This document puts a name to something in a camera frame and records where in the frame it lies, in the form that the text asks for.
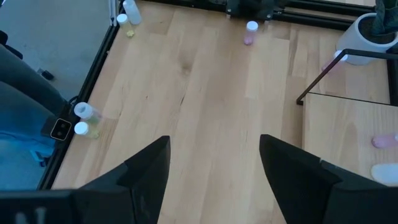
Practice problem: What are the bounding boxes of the large white pill bottle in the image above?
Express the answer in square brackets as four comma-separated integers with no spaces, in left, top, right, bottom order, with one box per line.
[369,162,398,187]
[122,0,143,26]

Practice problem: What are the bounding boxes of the black chair caster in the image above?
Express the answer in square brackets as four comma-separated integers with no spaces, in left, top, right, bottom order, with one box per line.
[37,67,55,82]

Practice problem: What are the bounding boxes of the small bottle with yellow pills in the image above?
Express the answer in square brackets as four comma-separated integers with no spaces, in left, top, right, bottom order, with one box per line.
[116,13,136,39]
[73,121,101,140]

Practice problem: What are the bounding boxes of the large bottle with mixed pills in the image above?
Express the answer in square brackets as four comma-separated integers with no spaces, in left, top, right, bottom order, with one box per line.
[73,101,103,124]

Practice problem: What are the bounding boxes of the wooden shelf with black frame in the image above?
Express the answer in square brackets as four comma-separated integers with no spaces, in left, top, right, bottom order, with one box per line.
[295,48,398,190]

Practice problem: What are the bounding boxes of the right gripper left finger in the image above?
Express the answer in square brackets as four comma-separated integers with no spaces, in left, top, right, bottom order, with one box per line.
[73,136,172,224]

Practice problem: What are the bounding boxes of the white frame bracket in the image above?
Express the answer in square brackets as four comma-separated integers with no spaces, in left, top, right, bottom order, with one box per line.
[108,0,118,26]

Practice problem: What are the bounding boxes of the green plant in white pot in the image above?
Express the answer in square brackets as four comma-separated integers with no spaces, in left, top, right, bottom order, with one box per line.
[335,0,398,66]

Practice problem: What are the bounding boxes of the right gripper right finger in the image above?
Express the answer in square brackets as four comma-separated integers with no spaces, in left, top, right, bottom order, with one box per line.
[259,134,398,224]

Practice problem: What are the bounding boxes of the table-level camera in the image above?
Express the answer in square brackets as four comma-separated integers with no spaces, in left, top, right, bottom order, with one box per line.
[40,116,73,141]

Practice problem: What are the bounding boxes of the small bottle with pink pills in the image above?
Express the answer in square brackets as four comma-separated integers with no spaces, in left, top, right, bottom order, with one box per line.
[243,20,259,47]
[371,133,398,149]
[321,49,349,74]

